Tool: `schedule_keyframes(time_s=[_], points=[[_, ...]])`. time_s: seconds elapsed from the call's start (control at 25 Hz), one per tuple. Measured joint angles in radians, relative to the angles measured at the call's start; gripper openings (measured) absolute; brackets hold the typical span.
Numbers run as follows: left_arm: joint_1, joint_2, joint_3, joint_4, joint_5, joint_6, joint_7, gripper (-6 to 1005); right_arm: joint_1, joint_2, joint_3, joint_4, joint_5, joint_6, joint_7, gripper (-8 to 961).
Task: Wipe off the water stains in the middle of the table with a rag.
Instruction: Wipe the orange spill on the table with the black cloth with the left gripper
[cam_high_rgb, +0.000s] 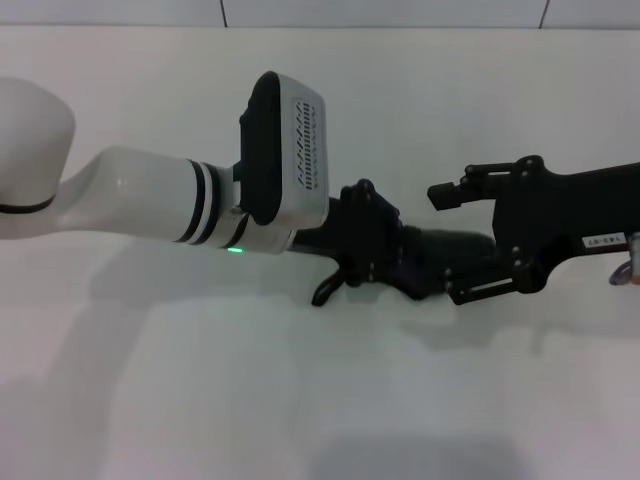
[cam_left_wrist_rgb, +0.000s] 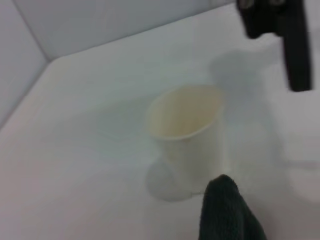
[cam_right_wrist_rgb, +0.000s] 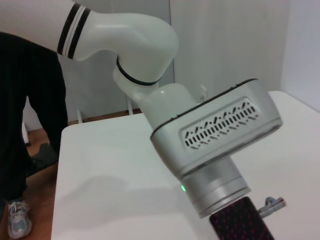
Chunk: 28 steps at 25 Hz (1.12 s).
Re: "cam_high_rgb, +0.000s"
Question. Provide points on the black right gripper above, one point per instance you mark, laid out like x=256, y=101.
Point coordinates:
x=540, y=220

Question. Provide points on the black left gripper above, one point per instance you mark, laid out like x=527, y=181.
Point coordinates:
x=350, y=230

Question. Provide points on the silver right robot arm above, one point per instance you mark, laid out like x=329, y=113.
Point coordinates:
x=636, y=260

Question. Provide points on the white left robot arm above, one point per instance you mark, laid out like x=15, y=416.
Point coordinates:
x=150, y=195

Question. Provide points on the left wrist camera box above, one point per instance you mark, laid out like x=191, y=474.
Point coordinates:
x=305, y=150

